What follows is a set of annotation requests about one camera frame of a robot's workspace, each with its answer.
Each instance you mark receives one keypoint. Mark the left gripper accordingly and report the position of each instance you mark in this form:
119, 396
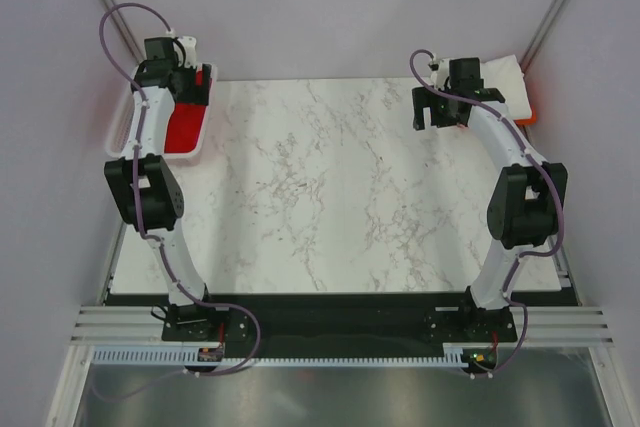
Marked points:
197, 94

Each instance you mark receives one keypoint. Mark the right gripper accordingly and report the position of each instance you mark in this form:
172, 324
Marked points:
426, 98

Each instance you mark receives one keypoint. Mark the red t-shirt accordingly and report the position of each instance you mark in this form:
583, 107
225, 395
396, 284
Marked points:
191, 90

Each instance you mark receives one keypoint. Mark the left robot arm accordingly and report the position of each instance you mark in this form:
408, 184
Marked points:
171, 96

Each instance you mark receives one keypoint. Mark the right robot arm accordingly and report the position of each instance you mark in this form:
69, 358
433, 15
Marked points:
525, 208

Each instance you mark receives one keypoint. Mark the white plastic basket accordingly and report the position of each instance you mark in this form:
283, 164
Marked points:
118, 131

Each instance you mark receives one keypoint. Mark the folded white t-shirt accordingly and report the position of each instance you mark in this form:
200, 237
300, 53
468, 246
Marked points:
506, 75

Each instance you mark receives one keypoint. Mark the folded orange t-shirt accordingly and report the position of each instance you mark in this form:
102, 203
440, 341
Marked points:
529, 119

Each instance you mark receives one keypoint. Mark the aluminium rail frame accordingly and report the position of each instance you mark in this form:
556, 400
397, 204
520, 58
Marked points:
543, 321

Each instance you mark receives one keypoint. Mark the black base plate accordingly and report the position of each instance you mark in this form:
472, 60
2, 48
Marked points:
328, 325

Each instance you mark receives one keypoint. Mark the white slotted cable duct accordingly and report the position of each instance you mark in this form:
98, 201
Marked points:
193, 356

